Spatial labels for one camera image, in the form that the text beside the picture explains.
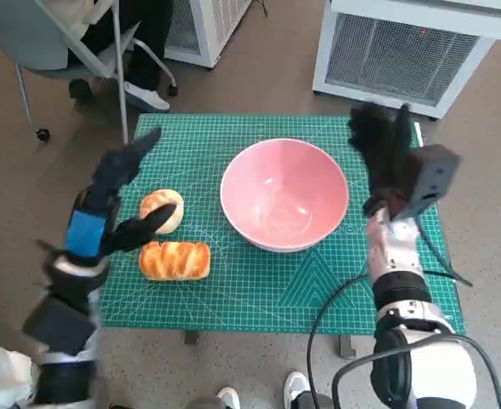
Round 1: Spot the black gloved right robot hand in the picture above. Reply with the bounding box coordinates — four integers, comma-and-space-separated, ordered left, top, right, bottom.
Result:
347, 101, 422, 216

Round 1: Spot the black left robot hand, blue tape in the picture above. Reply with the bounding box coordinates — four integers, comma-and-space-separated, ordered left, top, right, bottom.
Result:
64, 126, 181, 266

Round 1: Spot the round toy bread bun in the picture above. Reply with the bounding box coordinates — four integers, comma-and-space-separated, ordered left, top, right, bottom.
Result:
139, 188, 186, 236

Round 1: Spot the braided toy bread loaf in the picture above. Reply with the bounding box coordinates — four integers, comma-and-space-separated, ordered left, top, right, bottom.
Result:
138, 239, 212, 282

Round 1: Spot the pink bowl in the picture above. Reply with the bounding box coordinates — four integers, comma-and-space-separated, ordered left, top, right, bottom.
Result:
219, 137, 351, 254

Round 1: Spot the large white mesh-grille unit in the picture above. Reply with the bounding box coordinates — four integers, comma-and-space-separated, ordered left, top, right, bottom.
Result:
311, 0, 501, 124

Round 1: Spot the green cutting mat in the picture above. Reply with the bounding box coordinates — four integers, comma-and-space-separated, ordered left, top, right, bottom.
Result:
100, 112, 467, 336

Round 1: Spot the person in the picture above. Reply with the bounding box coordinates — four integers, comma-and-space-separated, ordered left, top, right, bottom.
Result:
45, 0, 176, 113

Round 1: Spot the grey office chair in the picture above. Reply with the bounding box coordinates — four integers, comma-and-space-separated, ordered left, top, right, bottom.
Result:
0, 0, 180, 145

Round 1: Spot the small white grille unit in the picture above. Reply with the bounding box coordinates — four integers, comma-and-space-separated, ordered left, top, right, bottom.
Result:
163, 0, 255, 70

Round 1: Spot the person's white shoe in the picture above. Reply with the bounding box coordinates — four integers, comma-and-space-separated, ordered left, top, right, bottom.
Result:
216, 386, 242, 409
284, 371, 310, 409

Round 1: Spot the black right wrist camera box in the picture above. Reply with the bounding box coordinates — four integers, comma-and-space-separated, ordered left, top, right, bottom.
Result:
388, 144, 464, 222

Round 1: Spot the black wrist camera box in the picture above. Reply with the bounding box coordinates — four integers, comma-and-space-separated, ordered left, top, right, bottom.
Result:
21, 297, 98, 357
388, 144, 464, 222

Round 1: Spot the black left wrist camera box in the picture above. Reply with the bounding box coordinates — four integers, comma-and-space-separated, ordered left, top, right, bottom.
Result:
21, 297, 98, 357

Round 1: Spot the thin black camera cable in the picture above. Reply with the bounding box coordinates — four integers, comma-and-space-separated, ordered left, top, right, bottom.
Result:
415, 216, 475, 288

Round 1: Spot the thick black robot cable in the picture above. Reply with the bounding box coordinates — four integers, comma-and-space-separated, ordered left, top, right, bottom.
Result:
306, 274, 377, 409
331, 331, 501, 409

